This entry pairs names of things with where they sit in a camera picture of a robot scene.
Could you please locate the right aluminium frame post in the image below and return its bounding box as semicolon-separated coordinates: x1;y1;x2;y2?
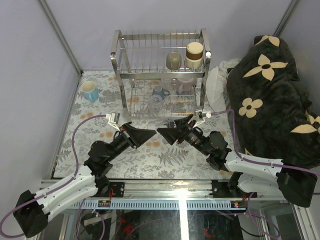
273;0;301;37

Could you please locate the aluminium frame post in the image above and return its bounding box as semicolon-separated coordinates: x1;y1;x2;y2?
273;0;301;37
37;0;83;76

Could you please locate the steel two-tier dish rack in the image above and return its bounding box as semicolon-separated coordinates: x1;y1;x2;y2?
110;28;211;119

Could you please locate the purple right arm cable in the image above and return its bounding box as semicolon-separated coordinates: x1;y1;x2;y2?
209;109;320;238

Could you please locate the black floral blanket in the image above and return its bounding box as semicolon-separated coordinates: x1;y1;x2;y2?
226;35;320;169

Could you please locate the pink ribbed mug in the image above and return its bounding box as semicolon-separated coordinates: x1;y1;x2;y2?
176;77;195;94

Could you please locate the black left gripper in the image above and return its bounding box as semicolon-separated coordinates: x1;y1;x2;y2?
107;124;157;164

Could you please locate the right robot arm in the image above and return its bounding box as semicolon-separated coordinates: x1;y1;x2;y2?
157;111;319;208

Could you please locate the cream and brown mug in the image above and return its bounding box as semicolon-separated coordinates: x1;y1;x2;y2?
185;41;204;69

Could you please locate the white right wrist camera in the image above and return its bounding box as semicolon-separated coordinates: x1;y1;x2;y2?
193;109;212;128

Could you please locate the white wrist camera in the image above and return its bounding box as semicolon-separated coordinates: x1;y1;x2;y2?
105;112;120;131
193;109;212;128

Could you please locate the left aluminium frame post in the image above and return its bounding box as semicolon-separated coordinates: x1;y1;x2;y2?
37;0;83;76

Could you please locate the white pillow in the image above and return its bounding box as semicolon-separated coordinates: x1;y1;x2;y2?
206;58;241;112

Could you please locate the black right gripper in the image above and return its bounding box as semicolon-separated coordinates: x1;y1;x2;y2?
158;114;212;157

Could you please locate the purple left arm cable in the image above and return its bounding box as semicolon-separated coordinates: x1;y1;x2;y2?
0;114;108;238

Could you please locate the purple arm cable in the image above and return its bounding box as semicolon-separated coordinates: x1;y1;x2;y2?
209;109;320;238
0;114;108;238

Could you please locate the floral tablecloth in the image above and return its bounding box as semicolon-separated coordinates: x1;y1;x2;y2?
52;71;232;180

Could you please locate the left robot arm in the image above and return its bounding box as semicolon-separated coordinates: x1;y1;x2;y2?
13;122;157;238

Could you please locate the aluminium mounting rail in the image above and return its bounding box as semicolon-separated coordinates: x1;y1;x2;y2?
38;178;307;211

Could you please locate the light blue mug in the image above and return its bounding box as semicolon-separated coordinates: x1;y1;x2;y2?
80;81;99;102

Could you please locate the grey-blue textured mug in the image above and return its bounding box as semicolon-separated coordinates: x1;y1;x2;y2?
152;85;170;100

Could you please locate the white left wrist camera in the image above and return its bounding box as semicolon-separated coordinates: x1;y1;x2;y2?
105;112;120;131

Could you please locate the olive grey mug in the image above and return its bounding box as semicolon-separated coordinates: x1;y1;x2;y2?
166;50;182;71

